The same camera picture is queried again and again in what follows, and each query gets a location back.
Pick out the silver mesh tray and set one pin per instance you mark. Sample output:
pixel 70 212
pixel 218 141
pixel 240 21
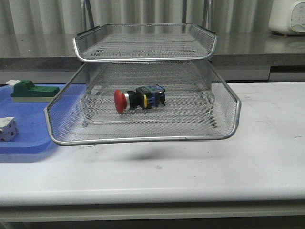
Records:
pixel 184 106
pixel 143 44
pixel 173 77

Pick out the red emergency stop button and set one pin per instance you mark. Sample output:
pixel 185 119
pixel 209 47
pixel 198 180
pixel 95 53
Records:
pixel 145 97

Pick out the white appliance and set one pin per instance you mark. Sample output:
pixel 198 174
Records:
pixel 287 17

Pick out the silver rack frame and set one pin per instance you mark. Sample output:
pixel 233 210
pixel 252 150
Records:
pixel 87 14

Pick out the blue plastic tray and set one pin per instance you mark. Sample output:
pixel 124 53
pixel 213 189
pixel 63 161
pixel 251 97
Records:
pixel 39 122

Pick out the green electrical module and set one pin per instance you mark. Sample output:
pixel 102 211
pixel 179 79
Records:
pixel 27 91

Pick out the grey steel counter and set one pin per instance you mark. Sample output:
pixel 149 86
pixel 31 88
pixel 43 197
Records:
pixel 239 57

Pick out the white terminal block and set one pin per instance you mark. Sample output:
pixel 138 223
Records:
pixel 8 129

